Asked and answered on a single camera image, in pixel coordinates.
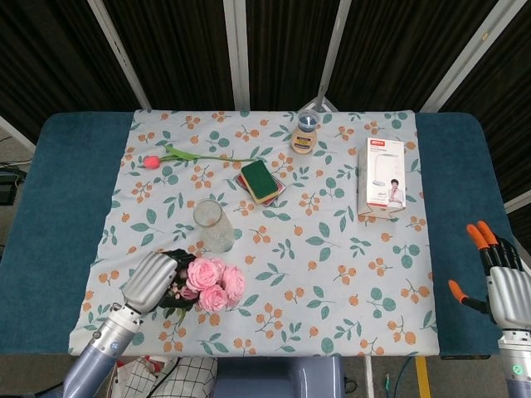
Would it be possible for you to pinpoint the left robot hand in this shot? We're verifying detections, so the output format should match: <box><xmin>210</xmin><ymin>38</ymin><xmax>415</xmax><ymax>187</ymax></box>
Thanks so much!
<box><xmin>121</xmin><ymin>248</ymin><xmax>192</xmax><ymax>315</ymax></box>

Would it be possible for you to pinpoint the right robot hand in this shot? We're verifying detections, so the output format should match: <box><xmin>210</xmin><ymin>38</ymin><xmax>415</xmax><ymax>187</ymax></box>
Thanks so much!
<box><xmin>447</xmin><ymin>220</ymin><xmax>531</xmax><ymax>332</ymax></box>

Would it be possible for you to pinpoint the pink rose bouquet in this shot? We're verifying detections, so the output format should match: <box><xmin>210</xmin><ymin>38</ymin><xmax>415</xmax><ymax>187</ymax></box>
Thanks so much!
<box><xmin>159</xmin><ymin>248</ymin><xmax>247</xmax><ymax>328</ymax></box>

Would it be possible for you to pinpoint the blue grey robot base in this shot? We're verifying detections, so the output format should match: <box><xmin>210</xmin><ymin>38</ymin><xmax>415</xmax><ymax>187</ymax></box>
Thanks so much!
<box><xmin>213</xmin><ymin>358</ymin><xmax>345</xmax><ymax>398</ymax></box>

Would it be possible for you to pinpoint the textured clear glass vase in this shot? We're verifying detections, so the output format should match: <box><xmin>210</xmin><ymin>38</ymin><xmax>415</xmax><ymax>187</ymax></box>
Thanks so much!
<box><xmin>192</xmin><ymin>198</ymin><xmax>236</xmax><ymax>254</ymax></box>

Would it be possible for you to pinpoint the red and white bag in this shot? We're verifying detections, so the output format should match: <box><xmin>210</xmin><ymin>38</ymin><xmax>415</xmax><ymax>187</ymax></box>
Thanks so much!
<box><xmin>110</xmin><ymin>355</ymin><xmax>179</xmax><ymax>398</ymax></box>

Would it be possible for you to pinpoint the white black checkered bag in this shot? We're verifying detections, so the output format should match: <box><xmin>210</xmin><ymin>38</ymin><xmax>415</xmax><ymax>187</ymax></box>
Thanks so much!
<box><xmin>149</xmin><ymin>356</ymin><xmax>219</xmax><ymax>398</ymax></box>

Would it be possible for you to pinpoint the teal table cover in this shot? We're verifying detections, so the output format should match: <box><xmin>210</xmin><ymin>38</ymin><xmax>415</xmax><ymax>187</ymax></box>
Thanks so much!
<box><xmin>0</xmin><ymin>110</ymin><xmax>531</xmax><ymax>361</ymax></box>

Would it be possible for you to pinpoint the pink artificial tulip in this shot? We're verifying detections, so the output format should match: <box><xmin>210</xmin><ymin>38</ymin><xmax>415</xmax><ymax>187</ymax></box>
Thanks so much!
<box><xmin>138</xmin><ymin>143</ymin><xmax>257</xmax><ymax>170</ymax></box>

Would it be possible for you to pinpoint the floral printed tablecloth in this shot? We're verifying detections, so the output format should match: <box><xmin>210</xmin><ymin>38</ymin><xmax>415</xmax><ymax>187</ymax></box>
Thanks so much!
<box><xmin>67</xmin><ymin>108</ymin><xmax>441</xmax><ymax>358</ymax></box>

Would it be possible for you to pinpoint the red flat tray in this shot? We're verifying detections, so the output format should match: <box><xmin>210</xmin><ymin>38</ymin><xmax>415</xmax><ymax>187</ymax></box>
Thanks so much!
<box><xmin>232</xmin><ymin>172</ymin><xmax>287</xmax><ymax>207</ymax></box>

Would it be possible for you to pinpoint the green and yellow sponge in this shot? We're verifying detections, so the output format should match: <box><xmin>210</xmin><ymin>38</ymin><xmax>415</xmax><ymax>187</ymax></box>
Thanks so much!
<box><xmin>240</xmin><ymin>160</ymin><xmax>280</xmax><ymax>206</ymax></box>

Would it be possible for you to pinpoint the white desk lamp box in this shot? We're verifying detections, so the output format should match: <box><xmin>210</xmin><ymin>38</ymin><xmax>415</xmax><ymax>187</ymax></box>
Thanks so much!
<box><xmin>357</xmin><ymin>136</ymin><xmax>407</xmax><ymax>220</ymax></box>

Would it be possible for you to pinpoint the beige sauce squeeze bottle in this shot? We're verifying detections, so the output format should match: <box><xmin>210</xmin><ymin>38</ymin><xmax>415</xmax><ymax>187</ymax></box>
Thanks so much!
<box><xmin>290</xmin><ymin>109</ymin><xmax>320</xmax><ymax>158</ymax></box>

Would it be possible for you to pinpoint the green floor cable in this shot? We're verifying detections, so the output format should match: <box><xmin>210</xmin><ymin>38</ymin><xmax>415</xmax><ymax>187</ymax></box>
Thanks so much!
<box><xmin>384</xmin><ymin>356</ymin><xmax>417</xmax><ymax>398</ymax></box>

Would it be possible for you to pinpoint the white metal frame post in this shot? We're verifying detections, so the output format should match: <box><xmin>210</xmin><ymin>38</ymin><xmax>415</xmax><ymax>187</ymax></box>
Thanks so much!
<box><xmin>222</xmin><ymin>0</ymin><xmax>252</xmax><ymax>111</ymax></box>
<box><xmin>418</xmin><ymin>0</ymin><xmax>512</xmax><ymax>113</ymax></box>
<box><xmin>304</xmin><ymin>0</ymin><xmax>353</xmax><ymax>112</ymax></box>
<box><xmin>86</xmin><ymin>0</ymin><xmax>151</xmax><ymax>111</ymax></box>

